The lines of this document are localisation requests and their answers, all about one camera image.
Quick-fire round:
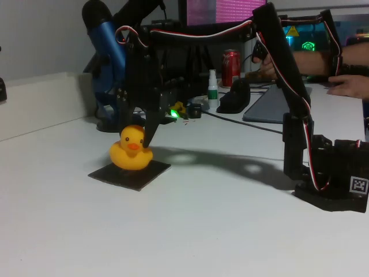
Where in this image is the person's left hand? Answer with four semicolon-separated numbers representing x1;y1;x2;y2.
326;74;369;100

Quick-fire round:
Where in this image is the white raised ledge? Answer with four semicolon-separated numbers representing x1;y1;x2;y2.
0;72;96;142

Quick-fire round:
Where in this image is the blue desktop microphone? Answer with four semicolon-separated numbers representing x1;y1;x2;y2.
82;0;146;133

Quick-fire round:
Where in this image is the person's right forearm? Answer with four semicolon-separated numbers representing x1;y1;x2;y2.
292;43;369;78

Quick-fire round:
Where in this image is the black tripod behind monitor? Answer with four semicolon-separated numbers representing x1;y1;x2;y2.
184;43;216;85

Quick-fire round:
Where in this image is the person's right hand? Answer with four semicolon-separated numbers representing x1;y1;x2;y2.
252;53;278;79

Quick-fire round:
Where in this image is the black audio device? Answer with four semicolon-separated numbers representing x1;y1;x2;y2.
161;76;200;102

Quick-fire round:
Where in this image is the computer monitor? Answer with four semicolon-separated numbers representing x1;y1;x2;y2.
178;0;268;28

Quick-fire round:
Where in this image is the black white fiducial marker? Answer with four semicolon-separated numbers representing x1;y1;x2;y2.
349;176;369;194

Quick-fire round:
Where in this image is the red white servo cable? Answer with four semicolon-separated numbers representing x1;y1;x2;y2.
115;17;332;193

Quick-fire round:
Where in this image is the yellow rubber duck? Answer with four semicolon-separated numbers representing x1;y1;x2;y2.
108;124;154;170

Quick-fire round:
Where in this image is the black computer mouse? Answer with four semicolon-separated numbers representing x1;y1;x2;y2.
216;77;251;114

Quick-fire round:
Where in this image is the small black cube device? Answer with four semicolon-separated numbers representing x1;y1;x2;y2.
187;103;202;118

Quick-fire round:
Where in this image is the white green spray bottle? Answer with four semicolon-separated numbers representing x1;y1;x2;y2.
208;69;219;109

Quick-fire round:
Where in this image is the black square mat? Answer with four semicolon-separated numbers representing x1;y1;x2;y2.
88;160;172;192

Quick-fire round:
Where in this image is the red soda can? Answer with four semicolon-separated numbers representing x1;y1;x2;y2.
221;48;242;87

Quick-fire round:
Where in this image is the glass computer case with lights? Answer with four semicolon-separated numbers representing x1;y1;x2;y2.
278;14;369;79

